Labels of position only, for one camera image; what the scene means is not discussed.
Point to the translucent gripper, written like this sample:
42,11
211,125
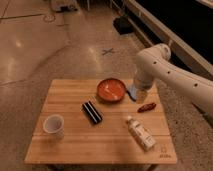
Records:
142,88

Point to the black striped eraser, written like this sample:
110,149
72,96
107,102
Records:
92,112

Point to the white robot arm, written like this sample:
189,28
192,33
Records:
153,62

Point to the white ceramic cup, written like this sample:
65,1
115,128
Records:
54,126

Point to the blue cloth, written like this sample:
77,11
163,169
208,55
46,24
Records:
132,91

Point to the red brown chili pepper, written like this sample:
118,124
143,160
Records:
146,107

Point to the orange bowl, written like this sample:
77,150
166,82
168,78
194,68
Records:
111,90

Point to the white plastic bottle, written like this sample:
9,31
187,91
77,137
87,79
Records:
144,139

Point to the black box on floor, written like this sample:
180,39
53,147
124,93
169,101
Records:
122,25

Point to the long white black bench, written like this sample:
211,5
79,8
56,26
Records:
185,25

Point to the wooden table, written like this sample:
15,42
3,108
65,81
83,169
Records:
108,142

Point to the white device on floor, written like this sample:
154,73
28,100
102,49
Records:
63,5

